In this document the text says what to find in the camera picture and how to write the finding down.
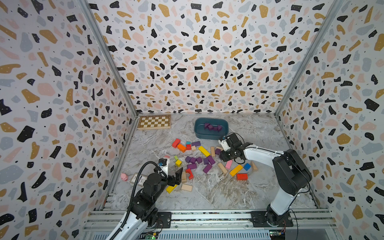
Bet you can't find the purple triangular prism block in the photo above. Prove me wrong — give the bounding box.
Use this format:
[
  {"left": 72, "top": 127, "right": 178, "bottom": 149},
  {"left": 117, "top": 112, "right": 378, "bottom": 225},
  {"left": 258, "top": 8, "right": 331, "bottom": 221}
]
[{"left": 214, "top": 125, "right": 223, "bottom": 132}]

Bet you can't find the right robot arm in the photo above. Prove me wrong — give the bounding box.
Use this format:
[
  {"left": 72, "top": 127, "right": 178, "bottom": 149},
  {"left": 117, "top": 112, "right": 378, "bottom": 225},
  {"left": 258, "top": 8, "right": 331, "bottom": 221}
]
[{"left": 219, "top": 133, "right": 313, "bottom": 227}]

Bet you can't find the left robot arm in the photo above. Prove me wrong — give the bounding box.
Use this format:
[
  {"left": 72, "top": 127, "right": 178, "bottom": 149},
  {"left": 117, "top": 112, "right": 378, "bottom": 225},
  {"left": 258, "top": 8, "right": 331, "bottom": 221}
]
[{"left": 107, "top": 161, "right": 183, "bottom": 240}]

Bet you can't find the teal plastic storage bin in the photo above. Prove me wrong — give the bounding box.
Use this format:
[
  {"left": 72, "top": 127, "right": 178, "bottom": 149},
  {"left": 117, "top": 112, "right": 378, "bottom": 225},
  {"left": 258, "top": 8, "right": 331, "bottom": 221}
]
[{"left": 194, "top": 118, "right": 229, "bottom": 140}]

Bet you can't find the yellow block near gripper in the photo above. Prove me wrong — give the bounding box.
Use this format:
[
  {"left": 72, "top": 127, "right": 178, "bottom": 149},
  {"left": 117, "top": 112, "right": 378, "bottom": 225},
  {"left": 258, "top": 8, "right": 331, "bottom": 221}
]
[{"left": 166, "top": 185, "right": 178, "bottom": 194}]

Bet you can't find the red arch block front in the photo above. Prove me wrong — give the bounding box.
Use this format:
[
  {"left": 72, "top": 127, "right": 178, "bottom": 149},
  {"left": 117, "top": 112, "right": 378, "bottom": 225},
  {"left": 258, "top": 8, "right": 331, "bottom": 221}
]
[{"left": 186, "top": 169, "right": 194, "bottom": 180}]

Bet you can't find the pink rectangular block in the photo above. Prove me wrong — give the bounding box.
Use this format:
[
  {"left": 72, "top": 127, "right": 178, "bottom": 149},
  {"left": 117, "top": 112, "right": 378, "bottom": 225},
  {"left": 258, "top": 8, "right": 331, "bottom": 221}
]
[{"left": 225, "top": 160, "right": 233, "bottom": 170}]

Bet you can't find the natural wood square block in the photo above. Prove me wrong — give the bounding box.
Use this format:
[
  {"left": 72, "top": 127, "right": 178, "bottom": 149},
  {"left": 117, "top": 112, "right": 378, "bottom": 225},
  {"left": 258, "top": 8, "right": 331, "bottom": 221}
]
[{"left": 181, "top": 184, "right": 193, "bottom": 192}]

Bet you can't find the yellow orange long block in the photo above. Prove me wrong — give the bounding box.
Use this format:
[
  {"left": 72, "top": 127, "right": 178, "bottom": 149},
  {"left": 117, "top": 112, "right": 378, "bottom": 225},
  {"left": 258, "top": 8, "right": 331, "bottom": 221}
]
[{"left": 230, "top": 165, "right": 243, "bottom": 177}]

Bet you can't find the blue cube block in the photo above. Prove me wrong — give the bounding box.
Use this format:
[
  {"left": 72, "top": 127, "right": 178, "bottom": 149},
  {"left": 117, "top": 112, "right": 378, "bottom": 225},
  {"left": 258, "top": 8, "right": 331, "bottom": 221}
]
[{"left": 244, "top": 163, "right": 251, "bottom": 171}]

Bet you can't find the natural wood long plank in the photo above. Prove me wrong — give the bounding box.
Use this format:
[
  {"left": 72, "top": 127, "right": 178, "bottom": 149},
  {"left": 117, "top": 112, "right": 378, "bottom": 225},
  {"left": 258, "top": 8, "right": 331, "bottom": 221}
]
[{"left": 218, "top": 163, "right": 228, "bottom": 175}]

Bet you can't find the orange rectangular block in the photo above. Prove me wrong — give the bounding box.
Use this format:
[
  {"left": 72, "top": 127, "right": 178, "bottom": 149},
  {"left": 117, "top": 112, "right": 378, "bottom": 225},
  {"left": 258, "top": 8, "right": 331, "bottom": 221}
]
[{"left": 177, "top": 144, "right": 187, "bottom": 153}]

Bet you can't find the red wedge block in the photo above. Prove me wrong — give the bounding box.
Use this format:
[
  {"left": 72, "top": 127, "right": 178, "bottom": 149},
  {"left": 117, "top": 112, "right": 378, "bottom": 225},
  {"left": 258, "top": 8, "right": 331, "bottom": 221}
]
[{"left": 236, "top": 174, "right": 249, "bottom": 181}]

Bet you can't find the purple upright rectangular block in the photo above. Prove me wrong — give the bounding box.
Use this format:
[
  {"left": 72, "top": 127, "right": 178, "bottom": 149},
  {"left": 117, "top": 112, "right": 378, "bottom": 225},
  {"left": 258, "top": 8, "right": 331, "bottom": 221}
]
[{"left": 207, "top": 156, "right": 216, "bottom": 166}]

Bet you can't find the wooden chessboard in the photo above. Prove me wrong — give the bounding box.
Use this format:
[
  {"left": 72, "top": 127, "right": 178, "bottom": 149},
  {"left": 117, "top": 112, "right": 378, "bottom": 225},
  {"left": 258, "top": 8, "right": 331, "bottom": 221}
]
[{"left": 138, "top": 115, "right": 171, "bottom": 131}]

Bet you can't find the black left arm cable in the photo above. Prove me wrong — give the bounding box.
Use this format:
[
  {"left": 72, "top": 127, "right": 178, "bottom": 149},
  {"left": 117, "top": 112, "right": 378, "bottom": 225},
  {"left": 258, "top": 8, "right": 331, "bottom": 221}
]
[{"left": 109, "top": 161, "right": 160, "bottom": 239}]

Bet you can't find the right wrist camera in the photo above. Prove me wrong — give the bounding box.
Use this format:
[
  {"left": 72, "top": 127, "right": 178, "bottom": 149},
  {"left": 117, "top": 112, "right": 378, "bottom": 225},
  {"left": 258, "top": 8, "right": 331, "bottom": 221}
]
[{"left": 219, "top": 137, "right": 233, "bottom": 151}]

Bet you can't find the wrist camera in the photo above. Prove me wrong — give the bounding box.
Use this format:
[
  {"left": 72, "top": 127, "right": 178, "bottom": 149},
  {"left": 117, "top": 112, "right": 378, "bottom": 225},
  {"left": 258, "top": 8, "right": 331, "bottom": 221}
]
[
  {"left": 158, "top": 158, "right": 169, "bottom": 178},
  {"left": 219, "top": 137, "right": 233, "bottom": 151}
]

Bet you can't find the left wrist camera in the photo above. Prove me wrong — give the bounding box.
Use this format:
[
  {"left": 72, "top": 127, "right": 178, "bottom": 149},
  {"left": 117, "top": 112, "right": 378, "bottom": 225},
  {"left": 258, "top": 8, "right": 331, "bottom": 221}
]
[{"left": 158, "top": 158, "right": 169, "bottom": 178}]

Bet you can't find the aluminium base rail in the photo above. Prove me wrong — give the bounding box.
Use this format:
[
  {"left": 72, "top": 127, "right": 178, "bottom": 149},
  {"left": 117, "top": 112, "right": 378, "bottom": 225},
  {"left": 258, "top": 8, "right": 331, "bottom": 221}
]
[{"left": 81, "top": 209, "right": 342, "bottom": 240}]

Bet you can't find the aluminium corner post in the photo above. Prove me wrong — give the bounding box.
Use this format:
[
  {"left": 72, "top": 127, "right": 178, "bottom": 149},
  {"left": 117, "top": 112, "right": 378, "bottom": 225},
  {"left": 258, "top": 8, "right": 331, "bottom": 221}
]
[{"left": 274, "top": 0, "right": 343, "bottom": 119}]

